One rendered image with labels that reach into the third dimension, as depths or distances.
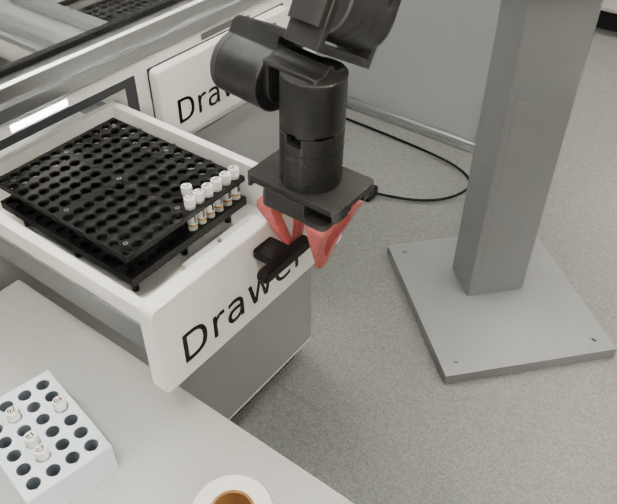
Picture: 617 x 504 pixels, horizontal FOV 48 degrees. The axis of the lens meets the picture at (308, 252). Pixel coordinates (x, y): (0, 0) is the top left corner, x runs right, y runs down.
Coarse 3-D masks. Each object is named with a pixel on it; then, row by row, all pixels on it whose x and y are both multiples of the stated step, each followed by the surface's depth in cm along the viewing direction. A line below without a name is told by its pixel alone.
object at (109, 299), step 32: (64, 128) 88; (160, 128) 88; (0, 160) 82; (64, 160) 90; (224, 160) 84; (0, 192) 84; (256, 192) 83; (0, 224) 73; (224, 224) 82; (32, 256) 72; (64, 256) 69; (64, 288) 71; (96, 288) 67; (128, 288) 74; (128, 320) 66
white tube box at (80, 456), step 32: (32, 384) 69; (0, 416) 66; (32, 416) 66; (64, 416) 66; (0, 448) 64; (64, 448) 65; (96, 448) 64; (32, 480) 62; (64, 480) 61; (96, 480) 65
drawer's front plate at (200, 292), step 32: (256, 224) 68; (288, 224) 71; (224, 256) 64; (160, 288) 61; (192, 288) 62; (224, 288) 66; (256, 288) 71; (160, 320) 60; (192, 320) 64; (224, 320) 69; (160, 352) 62; (192, 352) 66; (160, 384) 65
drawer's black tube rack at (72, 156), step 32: (96, 128) 87; (128, 128) 87; (32, 160) 81; (96, 160) 82; (128, 160) 81; (160, 160) 82; (192, 160) 81; (32, 192) 76; (64, 192) 77; (96, 192) 76; (128, 192) 77; (160, 192) 76; (32, 224) 78; (64, 224) 73; (96, 224) 73; (128, 224) 73; (96, 256) 73; (160, 256) 73
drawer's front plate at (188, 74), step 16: (272, 16) 107; (288, 16) 110; (192, 48) 98; (208, 48) 98; (160, 64) 94; (176, 64) 94; (192, 64) 97; (208, 64) 100; (160, 80) 93; (176, 80) 96; (192, 80) 98; (208, 80) 101; (160, 96) 94; (176, 96) 97; (192, 96) 99; (208, 96) 102; (224, 96) 105; (160, 112) 96; (176, 112) 98; (208, 112) 104; (192, 128) 102
